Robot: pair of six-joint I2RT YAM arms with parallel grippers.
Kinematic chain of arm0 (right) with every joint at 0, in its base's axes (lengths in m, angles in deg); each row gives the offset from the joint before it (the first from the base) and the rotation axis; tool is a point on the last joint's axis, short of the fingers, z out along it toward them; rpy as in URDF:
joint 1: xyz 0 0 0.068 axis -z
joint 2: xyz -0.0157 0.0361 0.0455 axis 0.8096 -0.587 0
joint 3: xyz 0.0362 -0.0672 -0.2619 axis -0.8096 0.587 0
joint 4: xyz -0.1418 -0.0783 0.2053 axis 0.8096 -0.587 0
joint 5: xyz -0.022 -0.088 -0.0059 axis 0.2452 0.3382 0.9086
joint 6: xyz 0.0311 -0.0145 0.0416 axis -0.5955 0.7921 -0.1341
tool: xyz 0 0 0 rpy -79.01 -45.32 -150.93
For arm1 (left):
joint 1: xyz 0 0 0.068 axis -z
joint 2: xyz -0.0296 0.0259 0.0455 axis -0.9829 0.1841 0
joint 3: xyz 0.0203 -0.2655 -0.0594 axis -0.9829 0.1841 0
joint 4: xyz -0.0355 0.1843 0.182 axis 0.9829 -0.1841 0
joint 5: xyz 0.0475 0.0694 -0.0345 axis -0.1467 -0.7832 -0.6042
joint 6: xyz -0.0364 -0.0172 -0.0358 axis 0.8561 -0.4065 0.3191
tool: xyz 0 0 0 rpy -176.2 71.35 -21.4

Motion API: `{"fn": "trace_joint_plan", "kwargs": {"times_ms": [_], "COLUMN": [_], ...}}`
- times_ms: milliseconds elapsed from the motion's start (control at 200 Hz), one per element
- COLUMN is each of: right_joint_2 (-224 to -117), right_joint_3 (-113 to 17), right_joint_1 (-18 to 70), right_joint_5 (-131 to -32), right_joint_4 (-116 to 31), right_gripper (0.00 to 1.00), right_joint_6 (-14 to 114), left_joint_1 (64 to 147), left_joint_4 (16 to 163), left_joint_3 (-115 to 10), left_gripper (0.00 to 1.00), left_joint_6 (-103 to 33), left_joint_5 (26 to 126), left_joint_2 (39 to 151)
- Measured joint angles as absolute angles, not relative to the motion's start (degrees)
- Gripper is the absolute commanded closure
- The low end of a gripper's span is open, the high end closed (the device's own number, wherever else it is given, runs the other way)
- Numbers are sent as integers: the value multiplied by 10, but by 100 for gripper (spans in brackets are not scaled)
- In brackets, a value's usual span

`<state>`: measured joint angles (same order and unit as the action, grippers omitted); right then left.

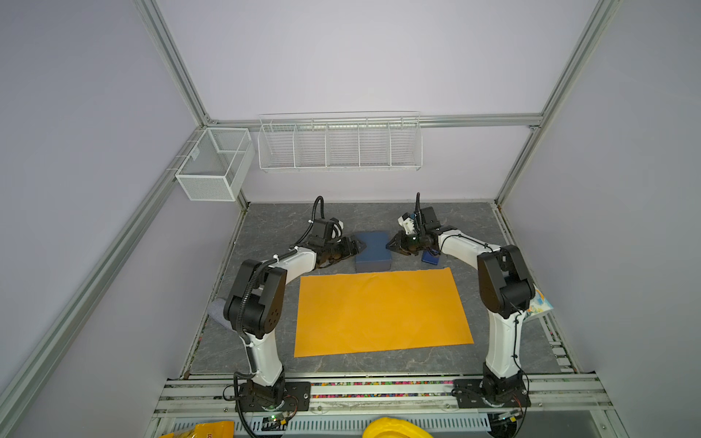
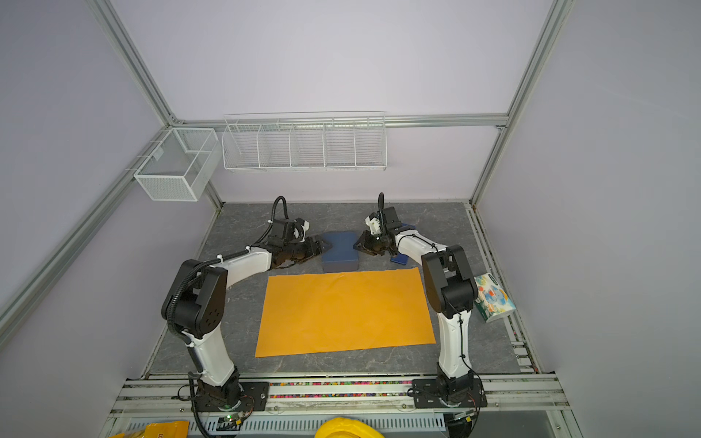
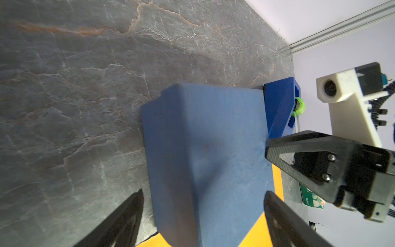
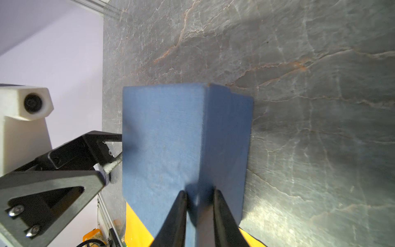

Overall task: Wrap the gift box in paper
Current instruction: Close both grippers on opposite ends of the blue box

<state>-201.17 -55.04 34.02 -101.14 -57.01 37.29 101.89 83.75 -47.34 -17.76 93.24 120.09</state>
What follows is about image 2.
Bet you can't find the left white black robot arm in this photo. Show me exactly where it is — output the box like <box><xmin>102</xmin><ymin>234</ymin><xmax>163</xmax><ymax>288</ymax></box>
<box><xmin>161</xmin><ymin>195</ymin><xmax>332</xmax><ymax>410</ymax></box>

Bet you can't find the long white wire basket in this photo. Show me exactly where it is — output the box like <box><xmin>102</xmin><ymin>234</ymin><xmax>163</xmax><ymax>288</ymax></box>
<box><xmin>221</xmin><ymin>111</ymin><xmax>388</xmax><ymax>172</ymax></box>

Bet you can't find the blue tape dispenser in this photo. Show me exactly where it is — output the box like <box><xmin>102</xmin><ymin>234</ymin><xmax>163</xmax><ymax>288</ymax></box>
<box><xmin>391</xmin><ymin>224</ymin><xmax>415</xmax><ymax>266</ymax></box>

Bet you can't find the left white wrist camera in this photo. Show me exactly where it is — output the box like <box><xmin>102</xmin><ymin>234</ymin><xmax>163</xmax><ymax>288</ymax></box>
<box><xmin>294</xmin><ymin>218</ymin><xmax>310</xmax><ymax>242</ymax></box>

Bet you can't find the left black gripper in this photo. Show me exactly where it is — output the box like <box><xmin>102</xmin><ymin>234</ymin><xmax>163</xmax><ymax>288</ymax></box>
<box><xmin>284</xmin><ymin>234</ymin><xmax>332</xmax><ymax>264</ymax></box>

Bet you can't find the dark blue gift box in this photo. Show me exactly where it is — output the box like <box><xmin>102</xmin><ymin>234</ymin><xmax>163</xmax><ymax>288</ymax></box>
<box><xmin>321</xmin><ymin>231</ymin><xmax>360</xmax><ymax>273</ymax></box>

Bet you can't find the colourful tissue box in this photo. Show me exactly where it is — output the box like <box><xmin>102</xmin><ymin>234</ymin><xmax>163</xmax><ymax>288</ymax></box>
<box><xmin>475</xmin><ymin>273</ymin><xmax>517</xmax><ymax>323</ymax></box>

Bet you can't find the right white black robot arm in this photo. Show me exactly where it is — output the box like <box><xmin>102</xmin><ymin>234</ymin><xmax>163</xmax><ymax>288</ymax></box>
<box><xmin>353</xmin><ymin>193</ymin><xmax>478</xmax><ymax>404</ymax></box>

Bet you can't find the yellow hard hat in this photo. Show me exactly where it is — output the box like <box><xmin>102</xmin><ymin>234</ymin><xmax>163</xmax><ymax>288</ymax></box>
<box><xmin>314</xmin><ymin>417</ymin><xmax>384</xmax><ymax>438</ymax></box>

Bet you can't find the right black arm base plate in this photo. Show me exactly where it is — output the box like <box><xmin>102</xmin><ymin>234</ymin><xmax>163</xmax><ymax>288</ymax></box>
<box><xmin>407</xmin><ymin>375</ymin><xmax>487</xmax><ymax>409</ymax></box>

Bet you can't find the white mesh square basket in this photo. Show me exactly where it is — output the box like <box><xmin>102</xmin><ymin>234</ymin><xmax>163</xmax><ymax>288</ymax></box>
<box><xmin>134</xmin><ymin>128</ymin><xmax>223</xmax><ymax>202</ymax></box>

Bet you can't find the yellow plastic bag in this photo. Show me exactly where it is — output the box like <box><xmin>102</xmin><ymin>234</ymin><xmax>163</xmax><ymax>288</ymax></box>
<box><xmin>111</xmin><ymin>421</ymin><xmax>190</xmax><ymax>438</ymax></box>

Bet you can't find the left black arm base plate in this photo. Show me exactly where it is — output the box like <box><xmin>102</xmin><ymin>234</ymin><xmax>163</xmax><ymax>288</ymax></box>
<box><xmin>195</xmin><ymin>381</ymin><xmax>270</xmax><ymax>412</ymax></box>

